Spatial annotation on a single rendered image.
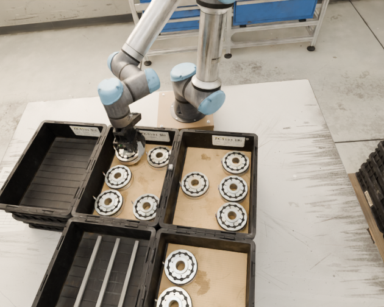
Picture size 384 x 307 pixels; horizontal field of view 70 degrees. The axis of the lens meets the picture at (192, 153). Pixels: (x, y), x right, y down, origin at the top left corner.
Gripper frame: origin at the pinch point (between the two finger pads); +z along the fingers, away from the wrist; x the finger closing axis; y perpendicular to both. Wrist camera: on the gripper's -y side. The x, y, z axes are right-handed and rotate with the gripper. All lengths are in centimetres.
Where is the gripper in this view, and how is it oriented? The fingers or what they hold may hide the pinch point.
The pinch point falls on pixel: (136, 151)
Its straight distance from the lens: 111.5
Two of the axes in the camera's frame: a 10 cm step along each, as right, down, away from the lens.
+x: 9.9, 0.8, -1.3
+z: 0.5, 5.9, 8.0
